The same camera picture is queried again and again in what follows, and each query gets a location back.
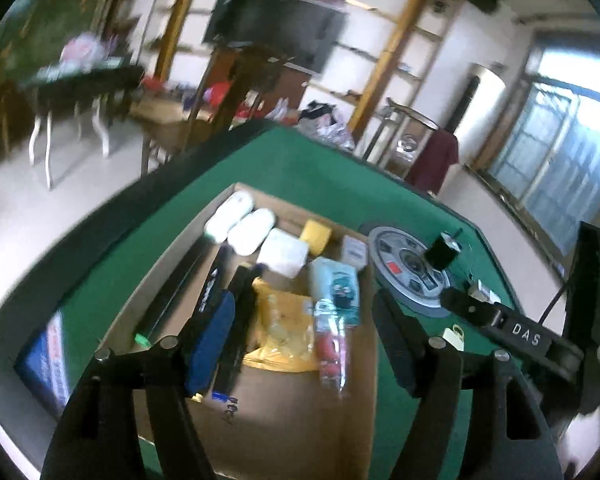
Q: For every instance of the black table with white legs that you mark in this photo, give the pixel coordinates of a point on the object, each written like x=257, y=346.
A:
x=79, y=85

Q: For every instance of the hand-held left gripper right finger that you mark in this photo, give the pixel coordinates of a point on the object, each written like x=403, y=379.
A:
x=397, y=340

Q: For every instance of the clear red-label packet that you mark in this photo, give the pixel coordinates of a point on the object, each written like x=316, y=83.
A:
x=330, y=350

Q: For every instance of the white plastic bag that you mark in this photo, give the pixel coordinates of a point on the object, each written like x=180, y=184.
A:
x=79, y=50

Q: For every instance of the floral wall painting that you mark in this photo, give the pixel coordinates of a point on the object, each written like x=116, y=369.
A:
x=39, y=20

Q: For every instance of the teal printed packet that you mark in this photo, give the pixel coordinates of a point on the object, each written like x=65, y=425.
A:
x=335, y=285

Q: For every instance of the round grey table control panel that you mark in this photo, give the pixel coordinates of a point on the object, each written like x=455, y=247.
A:
x=400, y=260

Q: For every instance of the white oval case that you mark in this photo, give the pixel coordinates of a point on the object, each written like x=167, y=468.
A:
x=252, y=232
x=229, y=212

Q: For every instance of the long black box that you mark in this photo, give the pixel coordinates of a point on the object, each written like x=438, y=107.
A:
x=174, y=290

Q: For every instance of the black flat television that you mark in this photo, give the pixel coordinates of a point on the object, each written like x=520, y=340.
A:
x=275, y=25

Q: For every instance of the yellow sponge block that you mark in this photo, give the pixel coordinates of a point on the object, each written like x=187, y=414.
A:
x=316, y=236

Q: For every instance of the yellow packet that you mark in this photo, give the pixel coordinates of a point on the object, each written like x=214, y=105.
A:
x=280, y=330

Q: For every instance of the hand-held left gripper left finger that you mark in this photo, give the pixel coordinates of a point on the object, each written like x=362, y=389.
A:
x=209, y=345

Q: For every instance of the small white labelled box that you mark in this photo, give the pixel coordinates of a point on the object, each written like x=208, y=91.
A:
x=355, y=251

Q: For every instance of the cream rectangular tag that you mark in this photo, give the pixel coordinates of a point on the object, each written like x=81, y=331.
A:
x=455, y=336

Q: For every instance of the small silver white object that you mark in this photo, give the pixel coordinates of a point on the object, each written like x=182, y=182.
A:
x=481, y=291

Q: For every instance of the white standing air conditioner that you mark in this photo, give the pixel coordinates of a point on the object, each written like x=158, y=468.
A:
x=480, y=105

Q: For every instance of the blue red printed leaflet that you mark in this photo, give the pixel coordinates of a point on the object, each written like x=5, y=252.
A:
x=49, y=360

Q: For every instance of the black cylinder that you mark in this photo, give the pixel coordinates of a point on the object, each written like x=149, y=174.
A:
x=442, y=252

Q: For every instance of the black bar with white print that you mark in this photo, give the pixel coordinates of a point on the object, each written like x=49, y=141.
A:
x=214, y=277

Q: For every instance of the cardboard box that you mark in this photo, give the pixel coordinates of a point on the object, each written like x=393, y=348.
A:
x=280, y=410

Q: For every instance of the pile of plastic bags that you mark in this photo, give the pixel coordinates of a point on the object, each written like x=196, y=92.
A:
x=325, y=122

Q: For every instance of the red bag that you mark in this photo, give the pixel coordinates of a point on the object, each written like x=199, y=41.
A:
x=219, y=92

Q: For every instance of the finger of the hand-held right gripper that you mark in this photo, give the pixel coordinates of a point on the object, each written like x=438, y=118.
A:
x=510, y=330

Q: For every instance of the plain black bar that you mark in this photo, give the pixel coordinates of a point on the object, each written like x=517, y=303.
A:
x=240, y=320

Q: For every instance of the wooden wall shelving unit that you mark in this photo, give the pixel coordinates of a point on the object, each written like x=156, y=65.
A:
x=380, y=50

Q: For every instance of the maroon shirt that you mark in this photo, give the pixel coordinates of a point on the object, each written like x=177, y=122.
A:
x=435, y=157

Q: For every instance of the wooden chair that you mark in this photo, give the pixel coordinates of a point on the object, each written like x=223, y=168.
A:
x=229, y=95

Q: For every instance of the white power adapter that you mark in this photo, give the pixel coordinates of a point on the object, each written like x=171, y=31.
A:
x=282, y=255

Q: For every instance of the glass balcony door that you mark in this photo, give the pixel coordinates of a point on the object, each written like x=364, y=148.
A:
x=555, y=150

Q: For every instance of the small green item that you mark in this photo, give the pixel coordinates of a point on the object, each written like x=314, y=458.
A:
x=140, y=341

